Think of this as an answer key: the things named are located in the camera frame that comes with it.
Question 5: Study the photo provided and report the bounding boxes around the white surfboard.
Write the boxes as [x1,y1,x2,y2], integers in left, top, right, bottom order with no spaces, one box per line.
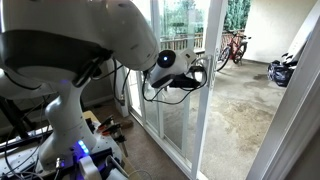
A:
[288,0,320,64]

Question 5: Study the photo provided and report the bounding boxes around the white fixed glass door panel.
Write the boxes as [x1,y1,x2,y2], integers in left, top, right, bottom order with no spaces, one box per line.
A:
[113,0,201,180]

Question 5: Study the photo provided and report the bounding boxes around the green hedge trees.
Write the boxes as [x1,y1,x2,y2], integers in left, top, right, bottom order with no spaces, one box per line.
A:
[159,0,252,33]

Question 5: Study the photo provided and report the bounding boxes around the silver connector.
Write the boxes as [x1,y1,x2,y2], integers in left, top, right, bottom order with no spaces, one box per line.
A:
[54,156,65,170]

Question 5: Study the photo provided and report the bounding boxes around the wooden balcony railing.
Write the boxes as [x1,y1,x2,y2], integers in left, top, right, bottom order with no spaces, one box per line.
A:
[159,29,246,56]

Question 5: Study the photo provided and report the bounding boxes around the white plastic mount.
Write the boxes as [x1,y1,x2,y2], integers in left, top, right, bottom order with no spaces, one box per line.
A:
[78,155,103,180]

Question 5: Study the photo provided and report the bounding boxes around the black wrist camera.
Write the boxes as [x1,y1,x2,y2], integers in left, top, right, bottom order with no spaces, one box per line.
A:
[168,73,202,90]

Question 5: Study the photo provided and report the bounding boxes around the white framed sliding glass door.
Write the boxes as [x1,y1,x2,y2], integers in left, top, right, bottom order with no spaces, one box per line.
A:
[144,0,229,180]

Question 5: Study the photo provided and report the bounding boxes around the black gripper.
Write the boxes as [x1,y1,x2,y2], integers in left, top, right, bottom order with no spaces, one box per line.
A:
[189,64,208,75]

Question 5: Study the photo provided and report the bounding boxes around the white cable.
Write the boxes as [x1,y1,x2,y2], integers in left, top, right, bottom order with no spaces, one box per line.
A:
[104,154,153,180]

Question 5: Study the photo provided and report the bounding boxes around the black base cable bundle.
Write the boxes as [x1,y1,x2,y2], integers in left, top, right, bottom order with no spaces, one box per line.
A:
[0,99,48,180]

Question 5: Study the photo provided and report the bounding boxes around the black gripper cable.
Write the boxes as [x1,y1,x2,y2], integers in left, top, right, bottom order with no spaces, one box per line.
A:
[74,56,208,106]

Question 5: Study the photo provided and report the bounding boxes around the white perforated mounting plate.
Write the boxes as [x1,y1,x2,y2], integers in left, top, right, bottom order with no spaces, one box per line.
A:
[0,128,124,180]

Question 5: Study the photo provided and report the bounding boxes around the red bicycle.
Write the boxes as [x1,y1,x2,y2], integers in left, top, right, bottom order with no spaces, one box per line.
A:
[215,30,253,72]

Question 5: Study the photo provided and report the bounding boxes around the black garbage bag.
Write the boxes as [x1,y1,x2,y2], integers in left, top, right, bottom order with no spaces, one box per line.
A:
[267,59,296,88]

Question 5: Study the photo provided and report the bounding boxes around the white door jamb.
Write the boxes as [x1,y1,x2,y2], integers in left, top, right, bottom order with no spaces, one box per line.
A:
[246,19,320,180]

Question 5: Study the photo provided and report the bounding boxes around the red black bar clamp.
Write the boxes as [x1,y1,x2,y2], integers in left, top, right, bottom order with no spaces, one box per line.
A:
[101,123,129,158]
[97,114,116,132]

